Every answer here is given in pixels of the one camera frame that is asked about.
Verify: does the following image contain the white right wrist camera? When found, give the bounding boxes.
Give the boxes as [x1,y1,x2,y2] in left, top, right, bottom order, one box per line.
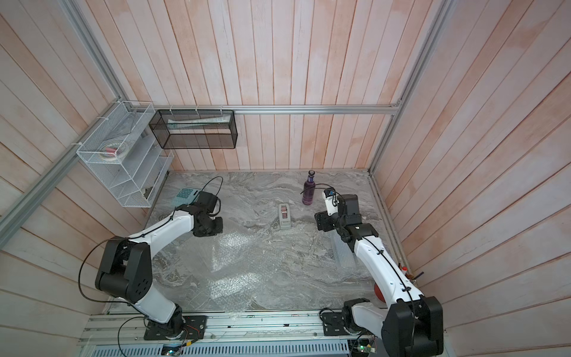
[322,187,338,217]

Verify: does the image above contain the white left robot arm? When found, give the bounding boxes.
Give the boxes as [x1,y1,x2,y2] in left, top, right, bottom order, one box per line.
[95,191,223,324]

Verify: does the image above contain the pens in cup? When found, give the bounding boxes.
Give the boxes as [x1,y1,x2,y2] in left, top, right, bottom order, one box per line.
[399,266,425,281]

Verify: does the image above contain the white mesh wall shelf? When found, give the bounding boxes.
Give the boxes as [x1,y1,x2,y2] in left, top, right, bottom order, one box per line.
[77,101,174,208]

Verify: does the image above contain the blue bottle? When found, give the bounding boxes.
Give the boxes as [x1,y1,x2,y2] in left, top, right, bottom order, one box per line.
[329,231,358,269]

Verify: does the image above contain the light blue desk calculator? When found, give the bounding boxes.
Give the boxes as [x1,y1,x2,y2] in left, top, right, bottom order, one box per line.
[172,187,200,208]

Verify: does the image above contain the dark purple bottle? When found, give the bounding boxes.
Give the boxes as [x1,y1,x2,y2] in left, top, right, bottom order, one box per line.
[302,170,316,205]

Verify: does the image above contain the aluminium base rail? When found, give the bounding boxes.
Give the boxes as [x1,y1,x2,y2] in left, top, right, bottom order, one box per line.
[74,309,387,356]

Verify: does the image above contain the red pen cup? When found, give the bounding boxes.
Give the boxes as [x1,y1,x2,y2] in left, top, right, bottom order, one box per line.
[374,284,386,303]

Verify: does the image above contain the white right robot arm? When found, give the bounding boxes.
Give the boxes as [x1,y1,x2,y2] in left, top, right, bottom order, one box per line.
[315,188,445,356]

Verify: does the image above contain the black mesh wall basket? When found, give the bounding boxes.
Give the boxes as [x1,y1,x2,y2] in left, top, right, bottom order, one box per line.
[150,109,238,150]

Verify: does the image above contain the tape roll on shelf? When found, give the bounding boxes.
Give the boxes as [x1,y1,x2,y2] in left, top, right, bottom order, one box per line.
[98,141,129,162]

